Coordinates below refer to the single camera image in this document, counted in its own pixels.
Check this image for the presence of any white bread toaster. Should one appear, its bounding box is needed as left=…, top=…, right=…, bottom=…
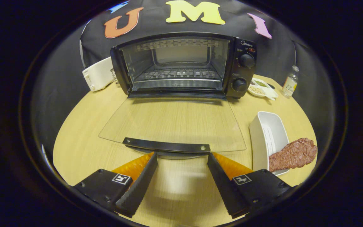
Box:
left=82, top=56, right=116, bottom=92

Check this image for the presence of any white rectangular tray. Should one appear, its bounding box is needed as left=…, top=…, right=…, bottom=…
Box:
left=249, top=111, right=291, bottom=176

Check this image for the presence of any black toaster oven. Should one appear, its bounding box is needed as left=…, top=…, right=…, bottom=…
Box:
left=98, top=32, right=258, bottom=160

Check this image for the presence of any brown steak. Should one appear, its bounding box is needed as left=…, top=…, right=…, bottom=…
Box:
left=268, top=137, right=318, bottom=173

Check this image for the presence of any white divided spice dish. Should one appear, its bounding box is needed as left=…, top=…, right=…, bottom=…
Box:
left=247, top=78, right=279, bottom=101

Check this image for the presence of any small clear glass bottle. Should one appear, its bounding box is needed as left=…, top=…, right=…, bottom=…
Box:
left=281, top=65, right=300, bottom=99

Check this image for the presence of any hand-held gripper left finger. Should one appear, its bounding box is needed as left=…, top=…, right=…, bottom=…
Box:
left=72, top=152, right=158, bottom=218

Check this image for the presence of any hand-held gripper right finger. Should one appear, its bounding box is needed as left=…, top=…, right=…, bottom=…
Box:
left=207, top=153, right=293, bottom=219

